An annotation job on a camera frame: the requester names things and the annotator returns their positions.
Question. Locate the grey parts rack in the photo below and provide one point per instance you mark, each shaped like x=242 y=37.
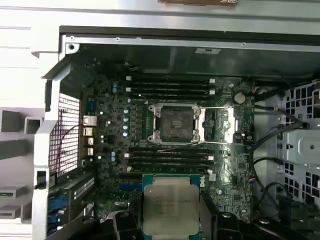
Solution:
x=15 y=147

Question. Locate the blue expansion slot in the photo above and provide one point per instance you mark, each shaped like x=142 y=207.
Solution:
x=130 y=186

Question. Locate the metal socket cover frame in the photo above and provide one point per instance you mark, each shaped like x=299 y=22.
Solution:
x=231 y=125

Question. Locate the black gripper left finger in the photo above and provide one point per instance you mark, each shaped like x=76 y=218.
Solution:
x=127 y=225

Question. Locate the black open PC case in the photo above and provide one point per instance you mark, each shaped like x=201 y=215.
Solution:
x=175 y=41

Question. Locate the silver perforated drive cage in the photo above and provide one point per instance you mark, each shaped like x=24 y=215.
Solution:
x=300 y=142

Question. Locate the green motherboard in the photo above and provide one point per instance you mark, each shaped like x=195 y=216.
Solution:
x=225 y=160

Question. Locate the silver-topped CPU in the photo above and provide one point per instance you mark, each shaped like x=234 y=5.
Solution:
x=171 y=205

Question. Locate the black RAM slot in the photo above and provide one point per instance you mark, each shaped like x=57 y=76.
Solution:
x=170 y=150
x=170 y=162
x=170 y=96
x=170 y=79
x=170 y=85
x=170 y=168
x=170 y=90
x=170 y=156

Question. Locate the CPU socket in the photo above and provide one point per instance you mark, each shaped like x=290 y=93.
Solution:
x=176 y=123

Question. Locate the silver rear port stack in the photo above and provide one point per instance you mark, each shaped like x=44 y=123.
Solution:
x=89 y=135

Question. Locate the round silver coin battery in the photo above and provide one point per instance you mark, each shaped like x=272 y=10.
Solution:
x=239 y=98

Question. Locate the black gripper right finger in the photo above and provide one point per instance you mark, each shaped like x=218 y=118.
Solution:
x=212 y=227

